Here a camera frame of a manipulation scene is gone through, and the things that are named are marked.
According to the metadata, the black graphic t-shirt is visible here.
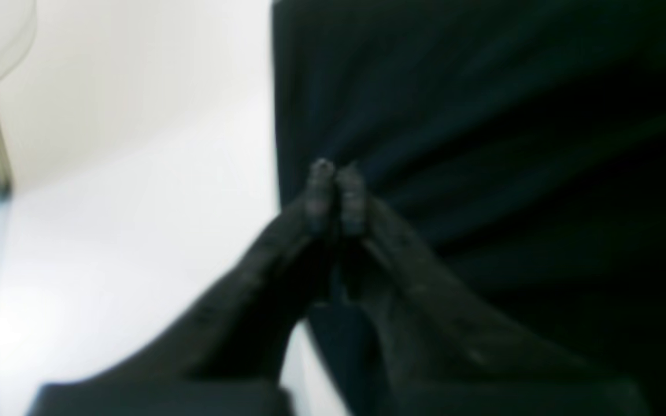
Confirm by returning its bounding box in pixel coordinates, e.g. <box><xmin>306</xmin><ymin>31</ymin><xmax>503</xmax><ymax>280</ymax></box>
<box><xmin>272</xmin><ymin>1</ymin><xmax>666</xmax><ymax>415</ymax></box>

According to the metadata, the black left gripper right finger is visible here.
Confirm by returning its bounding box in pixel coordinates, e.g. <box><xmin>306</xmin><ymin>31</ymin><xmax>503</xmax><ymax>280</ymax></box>
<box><xmin>336</xmin><ymin>166</ymin><xmax>650</xmax><ymax>415</ymax></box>

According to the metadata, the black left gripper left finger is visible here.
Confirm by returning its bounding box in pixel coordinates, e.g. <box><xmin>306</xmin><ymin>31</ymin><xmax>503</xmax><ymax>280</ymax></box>
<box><xmin>29</xmin><ymin>159</ymin><xmax>336</xmax><ymax>415</ymax></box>

